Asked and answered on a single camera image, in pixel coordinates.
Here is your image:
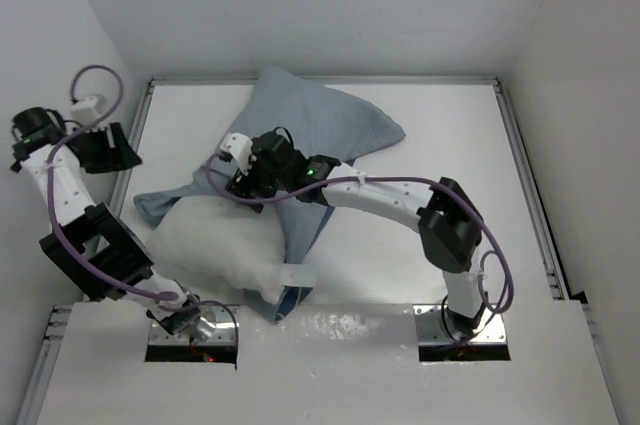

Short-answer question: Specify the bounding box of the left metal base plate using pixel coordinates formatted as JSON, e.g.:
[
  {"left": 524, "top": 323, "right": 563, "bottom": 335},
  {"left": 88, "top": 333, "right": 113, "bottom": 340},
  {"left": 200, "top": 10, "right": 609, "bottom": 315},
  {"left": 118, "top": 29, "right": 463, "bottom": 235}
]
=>
[{"left": 148, "top": 305, "right": 240, "bottom": 347}]

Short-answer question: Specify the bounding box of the metal base plate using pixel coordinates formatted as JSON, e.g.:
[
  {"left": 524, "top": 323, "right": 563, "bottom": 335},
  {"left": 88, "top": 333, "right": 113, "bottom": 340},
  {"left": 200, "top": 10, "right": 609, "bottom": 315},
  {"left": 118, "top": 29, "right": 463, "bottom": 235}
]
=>
[
  {"left": 413, "top": 303, "right": 508, "bottom": 346},
  {"left": 148, "top": 305, "right": 240, "bottom": 347}
]

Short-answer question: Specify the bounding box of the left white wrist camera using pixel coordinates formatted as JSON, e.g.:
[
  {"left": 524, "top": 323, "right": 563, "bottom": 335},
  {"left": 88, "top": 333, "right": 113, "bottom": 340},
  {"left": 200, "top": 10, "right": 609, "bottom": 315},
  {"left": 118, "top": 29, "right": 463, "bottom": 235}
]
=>
[{"left": 70, "top": 94, "right": 108, "bottom": 126}]

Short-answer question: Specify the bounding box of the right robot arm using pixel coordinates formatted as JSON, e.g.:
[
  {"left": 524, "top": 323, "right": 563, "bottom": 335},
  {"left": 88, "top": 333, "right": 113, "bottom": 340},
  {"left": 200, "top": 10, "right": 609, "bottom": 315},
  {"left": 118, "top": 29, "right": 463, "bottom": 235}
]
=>
[{"left": 220, "top": 131, "right": 486, "bottom": 336}]

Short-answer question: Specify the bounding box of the aluminium table frame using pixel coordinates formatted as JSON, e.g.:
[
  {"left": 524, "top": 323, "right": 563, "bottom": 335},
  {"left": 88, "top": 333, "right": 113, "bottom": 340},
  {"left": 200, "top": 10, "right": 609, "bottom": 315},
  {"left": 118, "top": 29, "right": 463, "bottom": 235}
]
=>
[{"left": 14, "top": 74, "right": 601, "bottom": 425}]

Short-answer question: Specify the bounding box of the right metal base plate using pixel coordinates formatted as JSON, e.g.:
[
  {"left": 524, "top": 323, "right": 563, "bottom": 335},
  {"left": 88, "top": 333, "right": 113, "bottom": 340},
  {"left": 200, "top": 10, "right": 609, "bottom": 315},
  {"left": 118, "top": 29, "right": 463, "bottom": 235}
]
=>
[{"left": 413, "top": 303, "right": 508, "bottom": 346}]

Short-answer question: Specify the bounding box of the white front cover board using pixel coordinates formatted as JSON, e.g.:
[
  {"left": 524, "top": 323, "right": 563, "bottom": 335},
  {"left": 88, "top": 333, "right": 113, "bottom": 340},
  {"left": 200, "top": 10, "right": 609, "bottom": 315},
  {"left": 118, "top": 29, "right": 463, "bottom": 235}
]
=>
[{"left": 39, "top": 302, "right": 617, "bottom": 424}]

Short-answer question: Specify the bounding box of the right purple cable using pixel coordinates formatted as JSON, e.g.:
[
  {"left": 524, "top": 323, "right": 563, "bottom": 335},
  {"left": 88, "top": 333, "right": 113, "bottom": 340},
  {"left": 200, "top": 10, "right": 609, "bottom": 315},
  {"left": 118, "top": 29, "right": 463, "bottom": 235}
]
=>
[{"left": 204, "top": 152, "right": 516, "bottom": 346}]

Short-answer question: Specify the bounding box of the blue patterned pillowcase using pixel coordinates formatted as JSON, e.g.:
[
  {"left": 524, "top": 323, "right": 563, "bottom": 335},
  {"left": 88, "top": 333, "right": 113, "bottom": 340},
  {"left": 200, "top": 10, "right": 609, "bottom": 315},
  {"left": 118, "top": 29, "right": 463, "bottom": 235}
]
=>
[{"left": 133, "top": 66, "right": 406, "bottom": 323}]

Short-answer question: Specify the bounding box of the white pillow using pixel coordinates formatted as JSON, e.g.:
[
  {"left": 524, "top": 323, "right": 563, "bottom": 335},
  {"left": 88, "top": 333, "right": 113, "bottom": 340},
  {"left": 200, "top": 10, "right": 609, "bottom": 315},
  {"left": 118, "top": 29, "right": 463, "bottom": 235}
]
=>
[{"left": 146, "top": 196, "right": 317, "bottom": 305}]

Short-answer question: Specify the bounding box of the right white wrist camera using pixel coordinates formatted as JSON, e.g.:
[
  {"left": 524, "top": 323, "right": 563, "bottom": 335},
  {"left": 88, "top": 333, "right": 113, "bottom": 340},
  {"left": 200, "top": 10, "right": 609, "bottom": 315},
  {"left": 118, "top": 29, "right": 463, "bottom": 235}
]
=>
[{"left": 219, "top": 133, "right": 253, "bottom": 175}]

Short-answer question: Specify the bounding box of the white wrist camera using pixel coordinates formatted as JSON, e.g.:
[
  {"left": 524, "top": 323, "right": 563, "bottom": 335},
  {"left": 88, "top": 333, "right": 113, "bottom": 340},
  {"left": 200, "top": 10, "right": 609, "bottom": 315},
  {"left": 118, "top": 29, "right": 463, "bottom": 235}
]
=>
[
  {"left": 70, "top": 94, "right": 108, "bottom": 126},
  {"left": 219, "top": 133, "right": 253, "bottom": 175}
]

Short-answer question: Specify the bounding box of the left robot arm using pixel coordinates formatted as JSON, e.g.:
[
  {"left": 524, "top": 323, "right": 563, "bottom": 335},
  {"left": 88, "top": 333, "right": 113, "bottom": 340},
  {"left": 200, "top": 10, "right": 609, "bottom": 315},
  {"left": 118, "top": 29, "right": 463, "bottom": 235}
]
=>
[{"left": 11, "top": 107, "right": 201, "bottom": 335}]

